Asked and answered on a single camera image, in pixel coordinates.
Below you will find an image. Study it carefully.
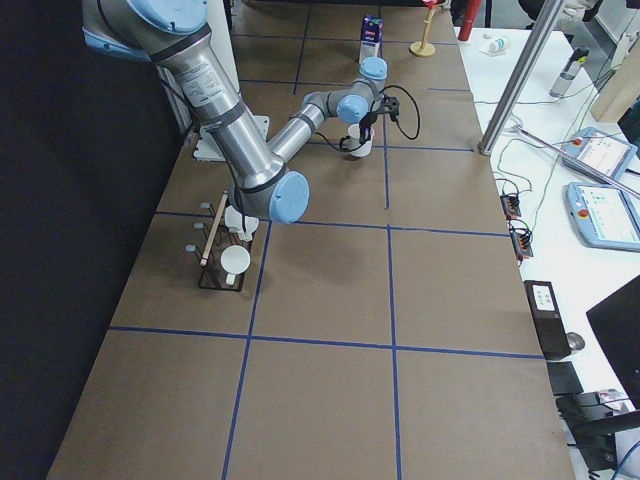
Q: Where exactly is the black camera cable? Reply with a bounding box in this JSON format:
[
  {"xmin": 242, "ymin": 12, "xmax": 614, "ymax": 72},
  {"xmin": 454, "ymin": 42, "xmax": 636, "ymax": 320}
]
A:
[{"xmin": 316, "ymin": 85, "xmax": 420, "ymax": 151}]

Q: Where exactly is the far teach pendant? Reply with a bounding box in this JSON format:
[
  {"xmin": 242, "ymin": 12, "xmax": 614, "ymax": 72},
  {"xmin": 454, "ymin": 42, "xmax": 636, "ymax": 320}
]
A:
[{"xmin": 560, "ymin": 127, "xmax": 638, "ymax": 180}]

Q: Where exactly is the wooden stand with round base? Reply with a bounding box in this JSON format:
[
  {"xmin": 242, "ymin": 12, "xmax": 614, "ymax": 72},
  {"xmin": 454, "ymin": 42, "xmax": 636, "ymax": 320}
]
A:
[{"xmin": 409, "ymin": 1, "xmax": 436, "ymax": 58}]

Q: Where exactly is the red cylinder bottle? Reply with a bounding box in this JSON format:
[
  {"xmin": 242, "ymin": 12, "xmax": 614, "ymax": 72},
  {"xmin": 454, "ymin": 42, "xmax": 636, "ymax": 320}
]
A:
[{"xmin": 458, "ymin": 0, "xmax": 482, "ymax": 42}]

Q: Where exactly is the aluminium frame post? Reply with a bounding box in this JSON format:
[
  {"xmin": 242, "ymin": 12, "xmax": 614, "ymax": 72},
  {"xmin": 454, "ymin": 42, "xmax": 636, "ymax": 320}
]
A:
[{"xmin": 477, "ymin": 0, "xmax": 564, "ymax": 156}]

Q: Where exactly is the white smiley face mug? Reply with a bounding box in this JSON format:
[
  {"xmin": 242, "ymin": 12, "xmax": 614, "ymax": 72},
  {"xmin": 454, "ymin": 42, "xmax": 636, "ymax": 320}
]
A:
[{"xmin": 339, "ymin": 124, "xmax": 375, "ymax": 158}]

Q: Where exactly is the black monitor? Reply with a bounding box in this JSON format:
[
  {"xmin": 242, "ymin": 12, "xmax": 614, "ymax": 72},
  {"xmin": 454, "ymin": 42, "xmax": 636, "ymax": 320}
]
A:
[{"xmin": 587, "ymin": 277, "xmax": 640, "ymax": 408}]

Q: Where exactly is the black box with white label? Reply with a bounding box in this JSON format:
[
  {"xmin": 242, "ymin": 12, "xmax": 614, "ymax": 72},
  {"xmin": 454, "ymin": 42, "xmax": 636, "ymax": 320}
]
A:
[{"xmin": 523, "ymin": 280, "xmax": 571, "ymax": 360}]

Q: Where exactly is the black wire mug rack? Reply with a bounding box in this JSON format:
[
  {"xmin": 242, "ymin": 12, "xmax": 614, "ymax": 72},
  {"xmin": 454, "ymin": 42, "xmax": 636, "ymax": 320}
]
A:
[{"xmin": 184, "ymin": 191, "xmax": 250, "ymax": 292}]

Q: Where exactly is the teach pendant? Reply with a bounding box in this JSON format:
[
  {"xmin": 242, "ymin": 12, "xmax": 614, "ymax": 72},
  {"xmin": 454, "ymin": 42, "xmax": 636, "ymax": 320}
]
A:
[
  {"xmin": 564, "ymin": 182, "xmax": 639, "ymax": 252},
  {"xmin": 560, "ymin": 127, "xmax": 638, "ymax": 180}
]

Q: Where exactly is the clear water bottle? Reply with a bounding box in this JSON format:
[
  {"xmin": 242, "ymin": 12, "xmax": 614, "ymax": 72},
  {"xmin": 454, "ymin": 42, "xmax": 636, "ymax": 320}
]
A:
[{"xmin": 549, "ymin": 47, "xmax": 589, "ymax": 98}]

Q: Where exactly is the blue Pascual milk carton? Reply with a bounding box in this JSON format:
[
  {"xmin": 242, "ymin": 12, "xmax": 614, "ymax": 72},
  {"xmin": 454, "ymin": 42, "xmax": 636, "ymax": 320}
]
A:
[{"xmin": 358, "ymin": 14, "xmax": 383, "ymax": 64}]

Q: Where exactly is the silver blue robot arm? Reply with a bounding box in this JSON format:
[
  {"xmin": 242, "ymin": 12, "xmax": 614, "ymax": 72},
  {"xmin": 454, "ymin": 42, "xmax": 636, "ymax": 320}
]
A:
[{"xmin": 82, "ymin": 1, "xmax": 387, "ymax": 224}]

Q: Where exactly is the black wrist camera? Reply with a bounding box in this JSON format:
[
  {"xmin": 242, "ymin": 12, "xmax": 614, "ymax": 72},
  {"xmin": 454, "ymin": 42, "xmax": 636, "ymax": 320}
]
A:
[{"xmin": 382, "ymin": 96, "xmax": 399, "ymax": 123}]

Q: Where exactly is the near teach pendant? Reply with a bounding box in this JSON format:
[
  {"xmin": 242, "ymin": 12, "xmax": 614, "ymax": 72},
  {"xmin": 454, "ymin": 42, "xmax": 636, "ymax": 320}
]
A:
[{"xmin": 564, "ymin": 182, "xmax": 639, "ymax": 252}]

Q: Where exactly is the white ribbed HOME mug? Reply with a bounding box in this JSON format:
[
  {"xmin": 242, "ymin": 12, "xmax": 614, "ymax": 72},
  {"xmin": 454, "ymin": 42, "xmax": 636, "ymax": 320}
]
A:
[{"xmin": 220, "ymin": 245, "xmax": 251, "ymax": 286}]

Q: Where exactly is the white plastic bottle lying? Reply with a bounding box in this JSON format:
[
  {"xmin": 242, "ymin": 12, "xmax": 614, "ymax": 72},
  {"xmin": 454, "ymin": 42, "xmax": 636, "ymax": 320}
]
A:
[{"xmin": 480, "ymin": 36, "xmax": 511, "ymax": 56}]

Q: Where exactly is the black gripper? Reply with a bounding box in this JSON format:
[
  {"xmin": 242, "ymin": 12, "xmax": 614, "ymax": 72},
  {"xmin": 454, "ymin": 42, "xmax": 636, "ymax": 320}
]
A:
[{"xmin": 358, "ymin": 107, "xmax": 382, "ymax": 145}]

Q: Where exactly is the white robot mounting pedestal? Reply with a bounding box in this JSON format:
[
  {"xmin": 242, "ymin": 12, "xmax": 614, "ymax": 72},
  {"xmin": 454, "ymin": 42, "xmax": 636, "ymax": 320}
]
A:
[{"xmin": 186, "ymin": 1, "xmax": 270, "ymax": 175}]

